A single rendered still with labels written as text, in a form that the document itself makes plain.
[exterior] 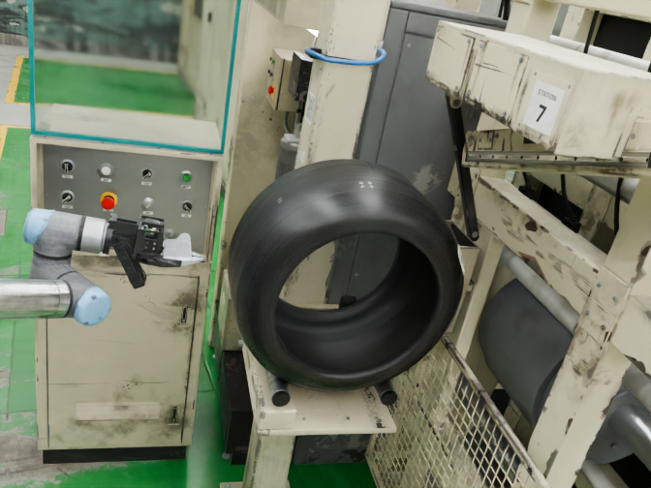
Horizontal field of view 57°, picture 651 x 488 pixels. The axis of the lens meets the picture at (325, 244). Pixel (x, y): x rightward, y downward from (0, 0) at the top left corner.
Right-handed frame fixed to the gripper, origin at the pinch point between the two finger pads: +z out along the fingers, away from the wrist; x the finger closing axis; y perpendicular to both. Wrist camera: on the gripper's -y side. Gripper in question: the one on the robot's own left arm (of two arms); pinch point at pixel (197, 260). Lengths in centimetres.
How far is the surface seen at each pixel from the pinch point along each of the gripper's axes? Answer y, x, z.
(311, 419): -36, -8, 37
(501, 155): 40, 0, 63
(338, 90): 40, 27, 28
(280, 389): -25.5, -10.5, 25.1
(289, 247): 12.6, -11.1, 16.3
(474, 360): -47, 43, 117
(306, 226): 17.8, -10.3, 18.8
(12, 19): -128, 859, -204
